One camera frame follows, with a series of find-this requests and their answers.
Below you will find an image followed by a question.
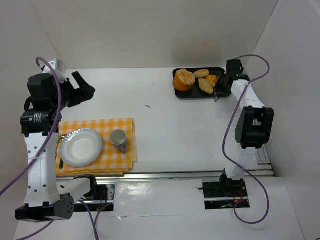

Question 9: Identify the striped orange croissant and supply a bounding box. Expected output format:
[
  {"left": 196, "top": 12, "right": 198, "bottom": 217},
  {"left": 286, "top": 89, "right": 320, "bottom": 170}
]
[{"left": 205, "top": 75, "right": 219, "bottom": 88}]

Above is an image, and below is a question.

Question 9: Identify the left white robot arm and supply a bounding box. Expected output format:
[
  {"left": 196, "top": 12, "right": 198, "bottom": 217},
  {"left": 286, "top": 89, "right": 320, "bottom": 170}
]
[{"left": 15, "top": 71, "right": 97, "bottom": 223}]

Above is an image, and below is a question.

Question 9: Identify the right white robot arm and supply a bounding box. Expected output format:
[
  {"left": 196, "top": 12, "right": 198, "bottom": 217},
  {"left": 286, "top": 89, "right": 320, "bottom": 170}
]
[{"left": 214, "top": 59, "right": 274, "bottom": 197}]

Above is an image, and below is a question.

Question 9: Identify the oval bread roll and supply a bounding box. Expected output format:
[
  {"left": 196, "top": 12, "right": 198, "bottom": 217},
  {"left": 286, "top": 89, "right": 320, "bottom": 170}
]
[{"left": 198, "top": 78, "right": 214, "bottom": 95}]

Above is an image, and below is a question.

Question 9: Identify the black bread tray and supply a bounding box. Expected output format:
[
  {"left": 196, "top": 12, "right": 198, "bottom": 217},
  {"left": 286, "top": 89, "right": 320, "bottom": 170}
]
[{"left": 172, "top": 67, "right": 231, "bottom": 100}]

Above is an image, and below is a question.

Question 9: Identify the small round bread roll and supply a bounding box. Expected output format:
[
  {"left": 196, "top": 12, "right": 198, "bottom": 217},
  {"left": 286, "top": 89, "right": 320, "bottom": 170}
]
[{"left": 193, "top": 69, "right": 210, "bottom": 78}]

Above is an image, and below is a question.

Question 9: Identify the large round orange bun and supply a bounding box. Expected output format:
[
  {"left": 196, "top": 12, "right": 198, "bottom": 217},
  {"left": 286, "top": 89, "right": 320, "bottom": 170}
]
[{"left": 172, "top": 69, "right": 196, "bottom": 92}]

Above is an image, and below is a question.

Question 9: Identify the white blue-rimmed plate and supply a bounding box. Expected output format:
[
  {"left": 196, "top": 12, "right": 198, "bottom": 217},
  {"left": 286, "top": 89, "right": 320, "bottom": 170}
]
[{"left": 59, "top": 128, "right": 103, "bottom": 168}]

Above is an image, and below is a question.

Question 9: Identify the purple mug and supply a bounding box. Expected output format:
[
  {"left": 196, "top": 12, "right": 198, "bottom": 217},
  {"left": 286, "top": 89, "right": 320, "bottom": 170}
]
[{"left": 109, "top": 129, "right": 129, "bottom": 154}]

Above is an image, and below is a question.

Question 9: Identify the yellow checkered cloth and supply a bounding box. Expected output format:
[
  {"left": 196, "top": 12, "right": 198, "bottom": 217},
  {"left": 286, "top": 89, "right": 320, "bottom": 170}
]
[{"left": 56, "top": 118, "right": 137, "bottom": 177}]

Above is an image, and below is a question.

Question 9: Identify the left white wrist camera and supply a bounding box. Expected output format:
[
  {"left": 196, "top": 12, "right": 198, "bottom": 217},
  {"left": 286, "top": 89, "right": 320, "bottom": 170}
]
[{"left": 41, "top": 58, "right": 67, "bottom": 83}]

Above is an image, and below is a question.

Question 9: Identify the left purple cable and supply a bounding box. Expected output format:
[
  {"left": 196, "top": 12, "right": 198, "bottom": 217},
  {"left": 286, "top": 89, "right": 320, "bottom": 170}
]
[{"left": 0, "top": 56, "right": 63, "bottom": 197}]

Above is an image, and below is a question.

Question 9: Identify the gold fork black handle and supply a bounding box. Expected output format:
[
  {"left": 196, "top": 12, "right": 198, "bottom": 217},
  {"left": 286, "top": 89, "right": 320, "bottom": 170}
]
[{"left": 55, "top": 134, "right": 62, "bottom": 155}]

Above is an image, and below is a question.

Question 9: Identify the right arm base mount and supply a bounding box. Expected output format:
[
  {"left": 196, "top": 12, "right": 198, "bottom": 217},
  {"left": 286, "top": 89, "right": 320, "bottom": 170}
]
[{"left": 197, "top": 181, "right": 250, "bottom": 210}]

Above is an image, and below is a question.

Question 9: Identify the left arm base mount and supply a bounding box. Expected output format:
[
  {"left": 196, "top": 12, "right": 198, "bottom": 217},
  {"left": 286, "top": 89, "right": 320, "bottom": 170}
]
[{"left": 56, "top": 174, "right": 115, "bottom": 212}]

